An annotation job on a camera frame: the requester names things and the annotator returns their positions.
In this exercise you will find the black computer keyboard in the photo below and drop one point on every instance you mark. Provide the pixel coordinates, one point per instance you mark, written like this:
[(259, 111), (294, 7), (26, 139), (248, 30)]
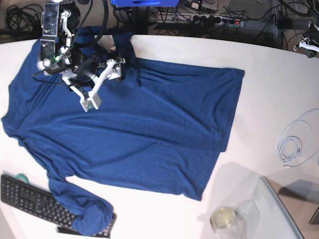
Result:
[(27, 199)]

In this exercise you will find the white power strip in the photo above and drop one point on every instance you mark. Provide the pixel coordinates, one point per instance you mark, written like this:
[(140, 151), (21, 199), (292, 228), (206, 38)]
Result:
[(188, 18)]

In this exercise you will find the dark blue t-shirt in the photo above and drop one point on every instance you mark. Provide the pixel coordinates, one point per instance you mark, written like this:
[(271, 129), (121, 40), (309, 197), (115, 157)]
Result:
[(161, 130)]

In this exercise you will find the green tape roll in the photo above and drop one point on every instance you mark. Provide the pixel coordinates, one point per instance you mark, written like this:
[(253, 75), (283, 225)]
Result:
[(22, 178)]

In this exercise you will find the blue box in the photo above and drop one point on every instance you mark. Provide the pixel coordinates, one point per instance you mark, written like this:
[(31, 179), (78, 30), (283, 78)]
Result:
[(136, 3)]

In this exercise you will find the clear glass jar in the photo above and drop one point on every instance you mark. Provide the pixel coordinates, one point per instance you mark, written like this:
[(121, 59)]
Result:
[(224, 223)]

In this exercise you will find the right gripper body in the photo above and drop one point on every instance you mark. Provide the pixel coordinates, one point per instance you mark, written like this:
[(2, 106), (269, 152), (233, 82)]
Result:
[(81, 71)]

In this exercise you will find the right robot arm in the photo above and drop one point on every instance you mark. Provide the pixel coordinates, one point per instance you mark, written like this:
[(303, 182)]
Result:
[(60, 53)]

